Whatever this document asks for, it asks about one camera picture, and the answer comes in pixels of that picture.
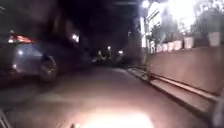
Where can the building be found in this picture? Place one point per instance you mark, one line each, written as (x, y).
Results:
(156, 16)

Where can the stone step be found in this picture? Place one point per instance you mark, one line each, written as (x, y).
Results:
(176, 91)

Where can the row of potted plants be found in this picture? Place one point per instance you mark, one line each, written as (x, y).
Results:
(186, 40)

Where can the dark car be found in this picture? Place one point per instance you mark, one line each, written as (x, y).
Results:
(30, 58)

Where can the robot's own part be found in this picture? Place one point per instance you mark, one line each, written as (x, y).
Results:
(74, 126)

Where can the dark asphalt road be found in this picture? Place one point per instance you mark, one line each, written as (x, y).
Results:
(100, 93)

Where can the low wall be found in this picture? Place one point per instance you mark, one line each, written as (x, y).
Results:
(190, 66)

